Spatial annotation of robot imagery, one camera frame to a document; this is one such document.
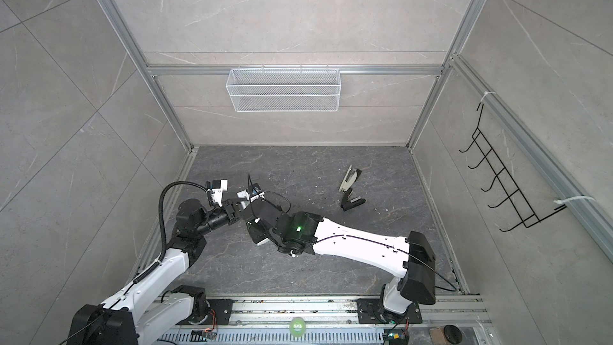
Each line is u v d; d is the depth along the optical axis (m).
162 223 0.60
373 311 0.75
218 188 0.73
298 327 0.71
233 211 0.69
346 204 0.98
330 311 0.75
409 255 0.41
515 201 0.63
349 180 1.04
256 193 0.60
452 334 0.69
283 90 1.01
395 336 0.70
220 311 0.73
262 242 0.60
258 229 0.49
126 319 0.42
